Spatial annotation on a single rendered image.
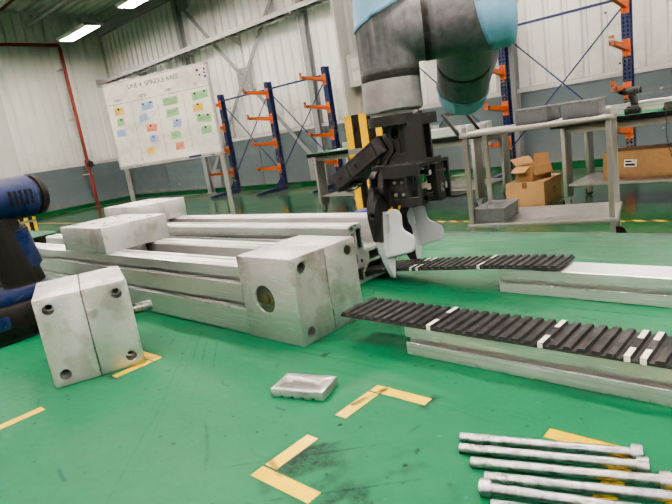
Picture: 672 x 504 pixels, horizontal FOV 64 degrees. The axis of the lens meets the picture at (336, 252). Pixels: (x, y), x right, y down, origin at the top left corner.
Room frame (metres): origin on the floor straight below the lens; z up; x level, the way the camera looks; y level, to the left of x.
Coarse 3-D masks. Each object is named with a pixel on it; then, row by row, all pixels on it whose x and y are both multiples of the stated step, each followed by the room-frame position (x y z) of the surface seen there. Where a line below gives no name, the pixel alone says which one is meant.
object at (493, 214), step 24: (528, 120) 3.48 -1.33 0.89; (552, 120) 3.51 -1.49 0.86; (576, 120) 3.21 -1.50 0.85; (600, 120) 3.14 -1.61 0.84; (480, 216) 3.56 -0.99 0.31; (504, 216) 3.47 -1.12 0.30; (528, 216) 3.54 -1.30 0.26; (552, 216) 3.42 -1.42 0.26; (576, 216) 3.31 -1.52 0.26; (600, 216) 3.21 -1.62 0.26
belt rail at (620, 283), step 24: (576, 264) 0.58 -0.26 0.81; (600, 264) 0.56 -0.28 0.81; (624, 264) 0.55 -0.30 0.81; (504, 288) 0.61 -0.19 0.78; (528, 288) 0.59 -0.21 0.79; (552, 288) 0.57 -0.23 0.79; (576, 288) 0.55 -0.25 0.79; (600, 288) 0.54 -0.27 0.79; (624, 288) 0.52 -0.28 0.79; (648, 288) 0.50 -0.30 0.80
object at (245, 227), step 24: (192, 216) 1.15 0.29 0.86; (216, 216) 1.08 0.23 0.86; (240, 216) 1.02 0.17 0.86; (264, 216) 0.97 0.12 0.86; (288, 216) 0.92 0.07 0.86; (312, 216) 0.88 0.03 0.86; (336, 216) 0.84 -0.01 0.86; (360, 216) 0.81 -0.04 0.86; (240, 240) 0.90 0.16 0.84; (264, 240) 0.86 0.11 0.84; (360, 240) 0.75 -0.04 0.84; (360, 264) 0.74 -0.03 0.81
